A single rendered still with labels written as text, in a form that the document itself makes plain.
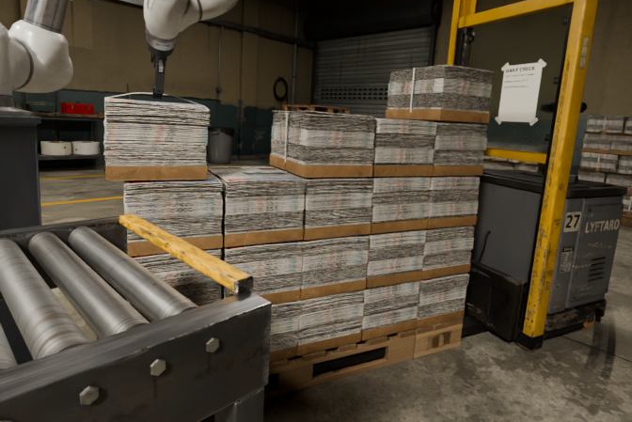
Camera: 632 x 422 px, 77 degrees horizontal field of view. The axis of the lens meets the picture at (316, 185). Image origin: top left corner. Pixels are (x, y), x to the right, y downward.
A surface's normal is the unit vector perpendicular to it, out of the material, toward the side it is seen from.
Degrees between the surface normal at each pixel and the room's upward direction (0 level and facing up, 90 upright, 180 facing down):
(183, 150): 94
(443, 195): 90
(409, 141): 90
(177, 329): 0
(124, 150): 94
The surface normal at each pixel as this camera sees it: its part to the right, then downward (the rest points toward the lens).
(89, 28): 0.71, 0.15
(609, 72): -0.70, 0.07
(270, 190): 0.44, 0.17
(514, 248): -0.90, 0.02
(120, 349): 0.06, -0.99
